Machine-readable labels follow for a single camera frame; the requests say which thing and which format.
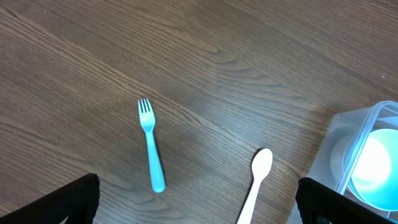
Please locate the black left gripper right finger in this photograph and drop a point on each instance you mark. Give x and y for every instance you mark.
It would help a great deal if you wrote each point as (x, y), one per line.
(318, 204)

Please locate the light blue plastic bowl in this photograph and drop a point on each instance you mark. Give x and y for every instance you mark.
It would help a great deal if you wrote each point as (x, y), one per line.
(374, 178)

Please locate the white plastic spoon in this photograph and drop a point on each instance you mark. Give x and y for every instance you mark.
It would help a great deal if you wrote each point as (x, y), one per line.
(261, 166)

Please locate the clear plastic container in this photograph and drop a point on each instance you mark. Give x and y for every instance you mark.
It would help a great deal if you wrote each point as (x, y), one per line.
(341, 148)

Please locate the light blue plastic fork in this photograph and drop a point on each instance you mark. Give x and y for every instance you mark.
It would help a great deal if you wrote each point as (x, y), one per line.
(147, 121)

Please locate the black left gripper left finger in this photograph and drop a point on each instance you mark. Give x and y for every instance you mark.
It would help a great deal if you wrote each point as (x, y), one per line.
(76, 202)

